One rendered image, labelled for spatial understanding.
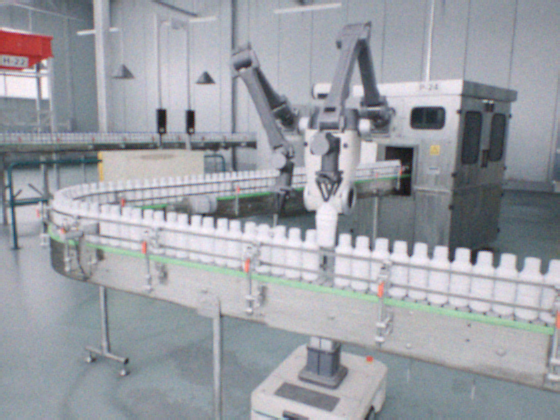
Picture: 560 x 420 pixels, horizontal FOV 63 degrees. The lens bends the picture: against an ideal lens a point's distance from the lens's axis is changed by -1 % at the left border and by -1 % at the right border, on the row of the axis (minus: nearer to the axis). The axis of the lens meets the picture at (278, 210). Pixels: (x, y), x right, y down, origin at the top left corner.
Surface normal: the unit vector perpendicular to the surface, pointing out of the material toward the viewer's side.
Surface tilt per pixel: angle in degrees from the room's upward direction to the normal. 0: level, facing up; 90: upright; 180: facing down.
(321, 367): 90
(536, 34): 90
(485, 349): 90
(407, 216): 90
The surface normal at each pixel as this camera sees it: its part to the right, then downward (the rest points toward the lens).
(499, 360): -0.45, 0.15
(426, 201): -0.71, 0.11
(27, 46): 0.71, 0.13
